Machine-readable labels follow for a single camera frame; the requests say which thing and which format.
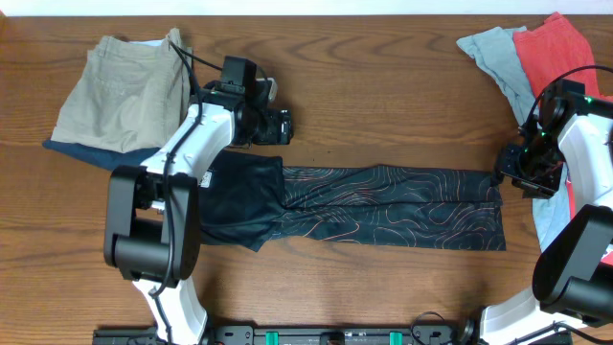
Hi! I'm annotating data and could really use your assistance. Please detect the black cycling jersey with logos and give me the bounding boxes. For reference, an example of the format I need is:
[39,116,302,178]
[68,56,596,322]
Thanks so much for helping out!
[199,151,506,251]

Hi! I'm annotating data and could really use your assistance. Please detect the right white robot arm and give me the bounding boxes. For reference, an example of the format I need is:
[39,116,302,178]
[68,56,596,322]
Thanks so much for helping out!
[472,78,612,344]

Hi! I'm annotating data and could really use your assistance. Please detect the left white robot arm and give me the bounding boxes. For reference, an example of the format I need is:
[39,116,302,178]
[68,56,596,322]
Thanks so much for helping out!
[103,91,293,344]

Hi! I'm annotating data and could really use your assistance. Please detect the grey t-shirt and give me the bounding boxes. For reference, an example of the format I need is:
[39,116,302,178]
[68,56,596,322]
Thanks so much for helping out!
[456,27,571,252]

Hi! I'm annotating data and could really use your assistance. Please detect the red printed t-shirt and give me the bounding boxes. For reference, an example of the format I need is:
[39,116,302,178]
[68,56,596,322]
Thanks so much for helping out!
[513,12,595,250]

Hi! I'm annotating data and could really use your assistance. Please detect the folded khaki shorts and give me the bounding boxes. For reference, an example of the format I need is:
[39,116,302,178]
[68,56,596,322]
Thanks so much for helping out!
[51,28,191,153]

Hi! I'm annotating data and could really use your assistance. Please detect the folded navy blue garment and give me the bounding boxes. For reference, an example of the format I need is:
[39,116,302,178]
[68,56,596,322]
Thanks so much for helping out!
[42,140,159,171]

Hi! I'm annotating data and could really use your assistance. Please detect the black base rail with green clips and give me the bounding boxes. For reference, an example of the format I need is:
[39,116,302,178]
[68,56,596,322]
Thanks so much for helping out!
[92,320,574,345]

